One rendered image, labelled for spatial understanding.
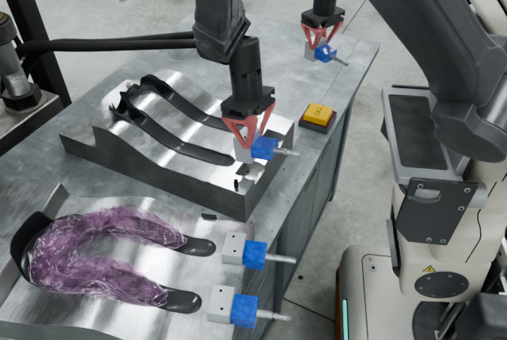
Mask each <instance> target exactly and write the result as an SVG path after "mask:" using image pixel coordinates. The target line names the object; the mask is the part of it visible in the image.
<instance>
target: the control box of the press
mask: <svg viewBox="0 0 507 340"><path fill-rule="evenodd" d="M6 1H7V3H8V7H9V8H10V10H11V13H12V16H13V18H14V21H15V23H16V25H17V28H18V31H19V33H20V36H21V38H22V40H23V43H24V42H27V41H34V40H49V41H50V39H49V37H48V34H47V31H46V28H45V25H44V23H43V20H42V18H41V14H40V12H39V9H38V6H37V4H36V1H35V0H6ZM14 42H15V44H16V45H17V46H19V45H20V44H22V41H21V40H20V39H19V37H18V36H17V35H16V37H15V38H14ZM30 75H31V77H32V80H33V83H34V84H37V85H38V86H39V89H41V90H45V91H47V92H50V93H53V94H56V95H58V96H59V97H60V100H61V103H62V105H63V108H64V109H65V108H66V107H68V106H69V105H71V104H72V101H71V98H70V95H69V92H68V90H67V87H66V84H65V81H64V79H63V76H62V73H61V71H60V67H59V65H58V62H57V58H56V57H55V54H54V52H53V51H50V52H48V53H46V54H45V55H43V56H42V57H40V58H39V59H38V60H37V61H36V63H35V65H34V66H33V67H32V70H31V72H30Z"/></svg>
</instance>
